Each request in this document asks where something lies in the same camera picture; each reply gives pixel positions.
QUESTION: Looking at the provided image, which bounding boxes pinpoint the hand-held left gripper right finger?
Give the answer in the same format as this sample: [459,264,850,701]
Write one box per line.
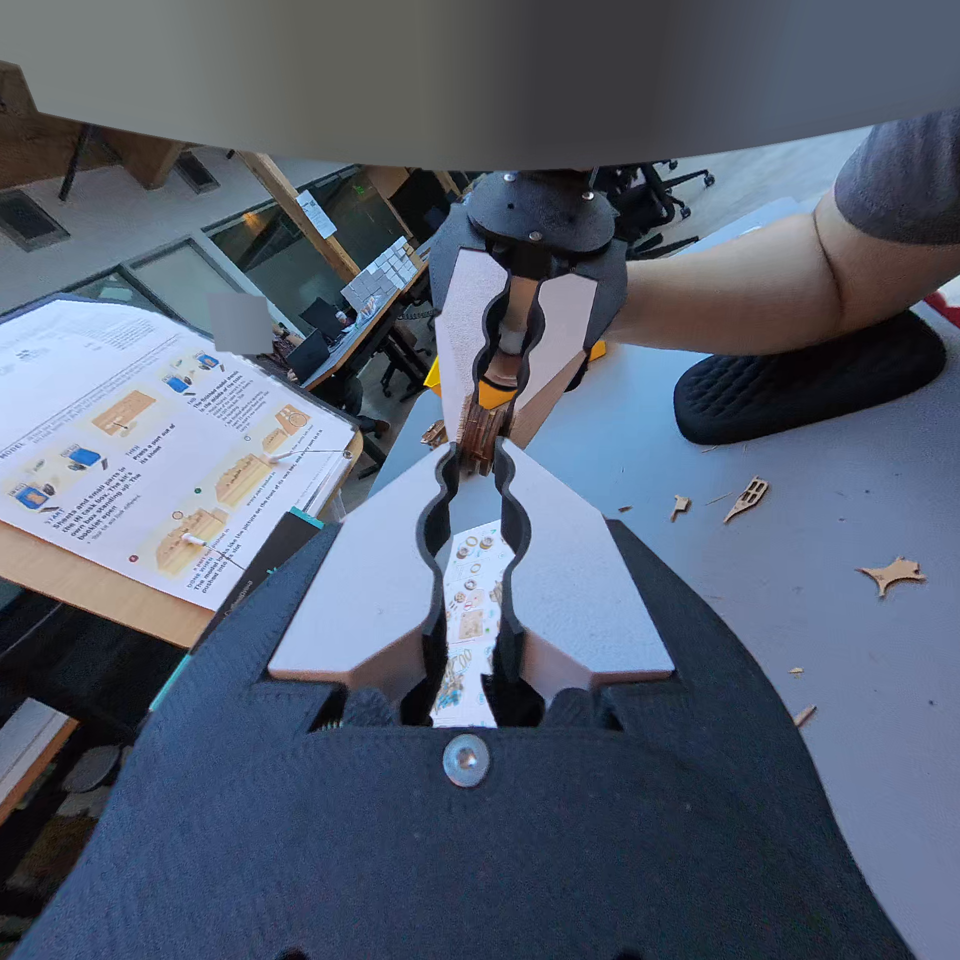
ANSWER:
[486,437,676,727]

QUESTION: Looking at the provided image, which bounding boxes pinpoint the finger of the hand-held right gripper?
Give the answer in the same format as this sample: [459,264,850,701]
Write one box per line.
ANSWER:
[433,249,513,445]
[512,272,600,449]

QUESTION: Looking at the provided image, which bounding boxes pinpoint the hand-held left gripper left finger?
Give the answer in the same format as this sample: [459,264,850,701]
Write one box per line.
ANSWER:
[266,441,460,727]

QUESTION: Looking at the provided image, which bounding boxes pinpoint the small wooden model assembly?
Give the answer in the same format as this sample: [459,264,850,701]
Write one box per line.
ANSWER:
[452,396,516,478]

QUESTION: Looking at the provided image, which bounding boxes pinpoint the person's right forearm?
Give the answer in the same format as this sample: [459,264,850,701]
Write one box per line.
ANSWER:
[609,191,960,358]

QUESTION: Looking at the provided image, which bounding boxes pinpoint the grey desk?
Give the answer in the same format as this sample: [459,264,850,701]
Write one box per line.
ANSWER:
[367,196,960,960]

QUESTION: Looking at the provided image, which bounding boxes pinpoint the yellow box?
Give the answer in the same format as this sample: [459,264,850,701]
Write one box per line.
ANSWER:
[423,339,609,411]

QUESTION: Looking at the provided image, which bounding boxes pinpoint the stack of white boxes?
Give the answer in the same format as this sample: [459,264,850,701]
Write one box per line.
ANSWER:
[340,240,420,309]

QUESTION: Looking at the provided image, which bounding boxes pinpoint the white booklet with gold rings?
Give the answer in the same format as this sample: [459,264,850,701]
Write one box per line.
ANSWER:
[447,520,505,648]

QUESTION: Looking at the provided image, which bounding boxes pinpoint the black office chair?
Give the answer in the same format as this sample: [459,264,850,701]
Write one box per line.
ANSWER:
[598,159,715,261]

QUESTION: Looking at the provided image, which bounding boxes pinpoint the black laptop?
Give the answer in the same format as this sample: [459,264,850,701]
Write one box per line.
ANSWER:
[287,330,333,385]

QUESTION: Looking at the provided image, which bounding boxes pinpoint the white paper notice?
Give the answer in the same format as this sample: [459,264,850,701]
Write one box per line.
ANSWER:
[295,189,337,240]

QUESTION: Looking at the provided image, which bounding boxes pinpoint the pointed slotted wooden scrap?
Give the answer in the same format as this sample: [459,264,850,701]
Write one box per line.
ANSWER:
[722,475,771,525]

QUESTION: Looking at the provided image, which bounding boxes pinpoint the wooden board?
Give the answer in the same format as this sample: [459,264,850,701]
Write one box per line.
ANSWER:
[0,429,366,651]

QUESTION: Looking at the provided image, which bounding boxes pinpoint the printed instruction sheet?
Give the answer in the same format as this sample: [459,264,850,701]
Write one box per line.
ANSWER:
[0,298,359,613]

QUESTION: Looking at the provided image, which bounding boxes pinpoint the star-shaped wooden scrap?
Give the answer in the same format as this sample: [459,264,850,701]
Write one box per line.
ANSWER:
[856,555,928,600]

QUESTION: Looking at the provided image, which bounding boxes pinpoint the grey shirt sleeve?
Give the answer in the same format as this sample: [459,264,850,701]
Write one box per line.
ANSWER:
[833,108,960,246]

